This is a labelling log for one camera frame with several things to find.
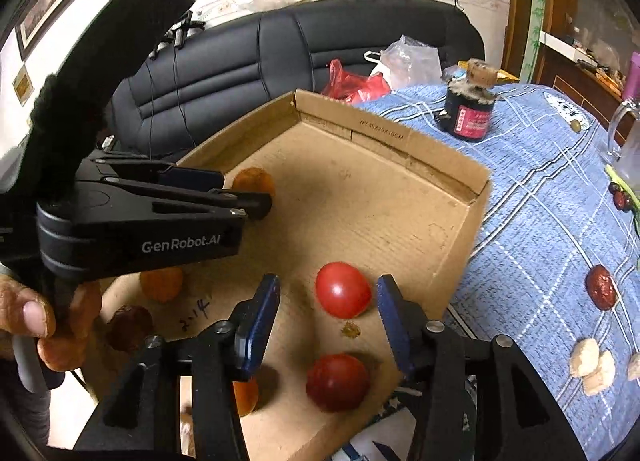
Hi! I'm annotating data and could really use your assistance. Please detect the orange tangerine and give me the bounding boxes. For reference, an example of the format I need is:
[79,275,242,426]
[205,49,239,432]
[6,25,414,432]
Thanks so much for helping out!
[140,267,184,303]
[231,166,276,198]

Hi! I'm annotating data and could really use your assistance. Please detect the dark red jujube date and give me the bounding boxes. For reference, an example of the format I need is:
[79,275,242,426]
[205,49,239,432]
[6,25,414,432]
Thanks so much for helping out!
[105,305,154,354]

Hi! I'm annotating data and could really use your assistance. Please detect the red cherry tomato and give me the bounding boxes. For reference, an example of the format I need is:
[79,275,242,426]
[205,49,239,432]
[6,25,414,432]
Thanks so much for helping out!
[306,354,371,413]
[314,262,372,319]

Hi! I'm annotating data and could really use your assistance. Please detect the small dark fruits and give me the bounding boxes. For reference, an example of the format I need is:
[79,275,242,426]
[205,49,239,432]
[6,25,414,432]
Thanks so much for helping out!
[608,182,634,213]

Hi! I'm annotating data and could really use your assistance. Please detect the left hand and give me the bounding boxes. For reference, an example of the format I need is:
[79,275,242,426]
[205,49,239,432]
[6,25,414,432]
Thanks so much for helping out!
[1,273,102,372]

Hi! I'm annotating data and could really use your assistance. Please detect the cardboard tray box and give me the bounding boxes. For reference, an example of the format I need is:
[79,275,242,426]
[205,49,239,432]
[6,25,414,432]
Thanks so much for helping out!
[81,88,493,461]

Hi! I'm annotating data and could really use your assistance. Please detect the small orange tangerine edge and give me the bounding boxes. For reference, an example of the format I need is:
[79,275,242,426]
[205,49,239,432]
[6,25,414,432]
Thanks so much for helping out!
[233,377,259,418]

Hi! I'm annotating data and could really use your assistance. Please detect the black leather sofa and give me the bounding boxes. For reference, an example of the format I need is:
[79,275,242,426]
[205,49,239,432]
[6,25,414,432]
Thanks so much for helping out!
[106,0,485,161]

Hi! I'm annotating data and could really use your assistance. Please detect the white yam chunk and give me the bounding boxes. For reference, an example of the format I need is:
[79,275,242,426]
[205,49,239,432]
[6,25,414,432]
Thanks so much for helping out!
[568,337,600,377]
[582,349,616,396]
[627,353,640,381]

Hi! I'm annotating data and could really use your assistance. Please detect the red plastic bag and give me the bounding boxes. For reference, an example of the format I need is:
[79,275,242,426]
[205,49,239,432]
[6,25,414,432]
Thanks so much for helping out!
[321,59,390,105]

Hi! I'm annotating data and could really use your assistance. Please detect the white yam chunk far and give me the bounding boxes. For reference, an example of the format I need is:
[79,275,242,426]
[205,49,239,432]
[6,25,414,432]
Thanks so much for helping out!
[627,353,640,381]

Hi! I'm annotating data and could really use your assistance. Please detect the blue plaid tablecloth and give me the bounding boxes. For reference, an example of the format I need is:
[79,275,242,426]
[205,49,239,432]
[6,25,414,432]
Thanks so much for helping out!
[366,84,639,460]

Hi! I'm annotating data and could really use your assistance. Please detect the red jujube on table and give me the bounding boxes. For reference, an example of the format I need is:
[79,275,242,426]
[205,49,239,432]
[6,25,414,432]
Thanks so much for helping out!
[585,264,617,311]

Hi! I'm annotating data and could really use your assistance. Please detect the clear plastic bag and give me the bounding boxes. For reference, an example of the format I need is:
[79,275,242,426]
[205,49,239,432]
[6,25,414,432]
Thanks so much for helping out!
[363,36,442,91]

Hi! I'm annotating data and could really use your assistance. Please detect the dark jar with cork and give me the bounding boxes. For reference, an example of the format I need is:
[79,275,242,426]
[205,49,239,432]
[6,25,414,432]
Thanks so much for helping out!
[435,58,498,142]

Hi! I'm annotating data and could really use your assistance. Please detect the glass mug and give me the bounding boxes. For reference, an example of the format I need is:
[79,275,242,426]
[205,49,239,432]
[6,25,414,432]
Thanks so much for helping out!
[608,99,640,195]

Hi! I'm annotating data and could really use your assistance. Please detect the green olive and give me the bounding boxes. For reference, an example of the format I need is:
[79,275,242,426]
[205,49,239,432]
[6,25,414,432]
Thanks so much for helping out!
[570,120,582,133]

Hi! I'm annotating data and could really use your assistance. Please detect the purple thermos bottle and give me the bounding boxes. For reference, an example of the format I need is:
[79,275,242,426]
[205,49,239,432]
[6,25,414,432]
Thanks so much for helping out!
[620,52,640,100]

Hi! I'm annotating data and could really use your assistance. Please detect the wooden cabinet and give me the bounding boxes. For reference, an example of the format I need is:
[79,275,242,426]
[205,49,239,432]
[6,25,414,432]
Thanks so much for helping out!
[502,0,639,126]

